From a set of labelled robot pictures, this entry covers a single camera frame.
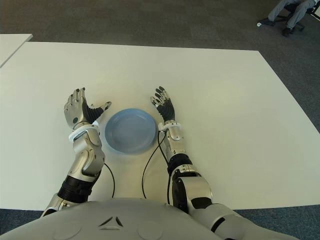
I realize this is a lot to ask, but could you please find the blue round plate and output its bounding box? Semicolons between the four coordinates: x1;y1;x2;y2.
104;107;156;155

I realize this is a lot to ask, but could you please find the seated person in grey trousers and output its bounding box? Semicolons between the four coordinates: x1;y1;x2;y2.
267;0;318;37

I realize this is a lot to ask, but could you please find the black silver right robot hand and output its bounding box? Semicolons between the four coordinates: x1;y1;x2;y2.
149;84;176;123

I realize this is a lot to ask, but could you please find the white side table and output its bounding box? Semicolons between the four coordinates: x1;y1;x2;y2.
0;33;33;68

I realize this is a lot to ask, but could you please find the black office chair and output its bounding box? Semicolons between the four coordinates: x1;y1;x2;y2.
259;2;320;32

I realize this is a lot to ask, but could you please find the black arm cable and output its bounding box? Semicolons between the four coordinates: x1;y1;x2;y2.
141;131;174;201
103;162;116;199

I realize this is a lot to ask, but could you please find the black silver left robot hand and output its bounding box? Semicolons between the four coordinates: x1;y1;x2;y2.
63;87;113;130

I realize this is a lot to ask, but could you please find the grey robot torso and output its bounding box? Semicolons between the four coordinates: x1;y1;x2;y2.
0;196;218;240

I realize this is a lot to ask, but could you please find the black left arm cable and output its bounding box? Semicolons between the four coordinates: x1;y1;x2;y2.
103;162;116;199

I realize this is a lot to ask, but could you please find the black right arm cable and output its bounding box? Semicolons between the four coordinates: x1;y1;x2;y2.
141;131;174;201

